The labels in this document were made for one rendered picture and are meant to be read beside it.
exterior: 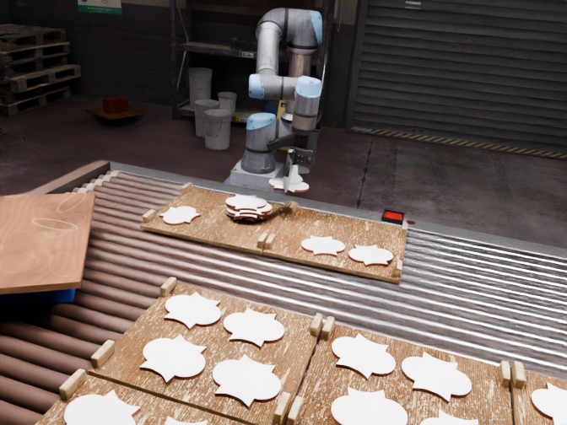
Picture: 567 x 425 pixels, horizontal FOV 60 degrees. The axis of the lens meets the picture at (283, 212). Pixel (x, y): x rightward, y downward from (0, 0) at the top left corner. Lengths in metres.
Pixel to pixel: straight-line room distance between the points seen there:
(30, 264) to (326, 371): 0.72
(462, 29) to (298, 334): 5.29
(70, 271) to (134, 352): 0.25
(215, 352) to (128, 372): 0.18
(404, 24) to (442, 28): 0.42
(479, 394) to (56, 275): 0.95
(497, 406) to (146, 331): 0.76
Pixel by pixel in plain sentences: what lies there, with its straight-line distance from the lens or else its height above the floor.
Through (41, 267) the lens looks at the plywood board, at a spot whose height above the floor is 1.04.
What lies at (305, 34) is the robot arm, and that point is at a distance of 1.94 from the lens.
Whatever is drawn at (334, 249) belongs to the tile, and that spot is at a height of 0.95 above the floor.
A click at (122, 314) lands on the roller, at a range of 1.30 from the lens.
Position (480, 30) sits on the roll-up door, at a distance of 6.22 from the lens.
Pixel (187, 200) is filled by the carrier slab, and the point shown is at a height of 0.94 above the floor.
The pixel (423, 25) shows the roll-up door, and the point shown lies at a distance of 6.13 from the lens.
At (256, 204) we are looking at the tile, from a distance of 1.65.
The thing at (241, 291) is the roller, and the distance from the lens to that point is 1.35.
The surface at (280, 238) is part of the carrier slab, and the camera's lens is 1.57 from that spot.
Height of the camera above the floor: 1.68
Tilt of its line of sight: 25 degrees down
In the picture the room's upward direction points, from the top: 5 degrees clockwise
